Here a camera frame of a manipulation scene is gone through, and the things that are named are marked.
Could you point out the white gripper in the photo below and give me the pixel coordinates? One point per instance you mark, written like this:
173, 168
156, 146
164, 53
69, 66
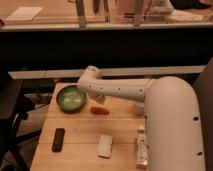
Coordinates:
98, 97

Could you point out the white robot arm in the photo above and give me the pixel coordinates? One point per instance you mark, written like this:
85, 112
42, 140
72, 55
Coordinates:
172, 117

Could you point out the green ceramic bowl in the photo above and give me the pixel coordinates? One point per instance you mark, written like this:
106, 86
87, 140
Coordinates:
70, 99

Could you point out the white sponge block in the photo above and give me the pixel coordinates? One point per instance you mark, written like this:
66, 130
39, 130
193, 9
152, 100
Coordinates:
105, 146

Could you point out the black remote control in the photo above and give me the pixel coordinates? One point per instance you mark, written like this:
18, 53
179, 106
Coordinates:
58, 140

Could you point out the white plastic bottle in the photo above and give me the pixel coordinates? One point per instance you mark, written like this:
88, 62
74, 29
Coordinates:
141, 155

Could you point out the black office chair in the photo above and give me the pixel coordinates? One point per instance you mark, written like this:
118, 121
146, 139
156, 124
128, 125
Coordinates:
14, 107

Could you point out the white paper sheet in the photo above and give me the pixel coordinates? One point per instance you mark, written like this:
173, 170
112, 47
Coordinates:
24, 13

